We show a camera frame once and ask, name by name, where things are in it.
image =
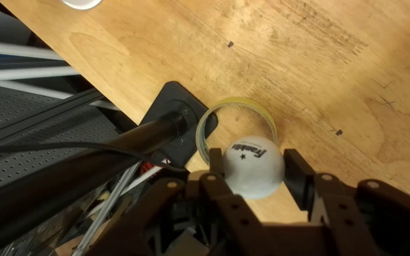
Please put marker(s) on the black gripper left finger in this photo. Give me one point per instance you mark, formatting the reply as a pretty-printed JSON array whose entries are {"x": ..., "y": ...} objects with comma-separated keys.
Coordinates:
[{"x": 213, "y": 214}]

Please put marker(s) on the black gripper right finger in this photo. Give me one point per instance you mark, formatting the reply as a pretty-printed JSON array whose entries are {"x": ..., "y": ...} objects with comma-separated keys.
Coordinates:
[{"x": 356, "y": 218}]

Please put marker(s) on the white ping pong ball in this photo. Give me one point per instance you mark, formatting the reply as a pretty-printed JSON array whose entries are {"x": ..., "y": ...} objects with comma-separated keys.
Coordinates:
[{"x": 252, "y": 166}]

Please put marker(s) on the clear yellow tape roll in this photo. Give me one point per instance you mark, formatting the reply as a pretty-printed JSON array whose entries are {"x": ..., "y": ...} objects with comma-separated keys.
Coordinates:
[{"x": 262, "y": 110}]

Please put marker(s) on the white tapered cup stack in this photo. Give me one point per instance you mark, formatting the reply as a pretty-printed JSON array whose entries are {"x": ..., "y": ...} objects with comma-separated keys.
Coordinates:
[{"x": 81, "y": 4}]

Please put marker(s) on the black pole stand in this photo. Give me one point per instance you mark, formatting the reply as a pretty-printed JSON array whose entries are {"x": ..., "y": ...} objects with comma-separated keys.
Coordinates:
[{"x": 71, "y": 186}]

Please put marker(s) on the grey perforated board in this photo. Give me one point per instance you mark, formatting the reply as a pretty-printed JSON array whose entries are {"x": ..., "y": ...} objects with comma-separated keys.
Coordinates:
[{"x": 6, "y": 119}]

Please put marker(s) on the white pole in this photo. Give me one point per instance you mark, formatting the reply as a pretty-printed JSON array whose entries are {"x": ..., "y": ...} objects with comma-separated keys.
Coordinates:
[{"x": 24, "y": 73}]

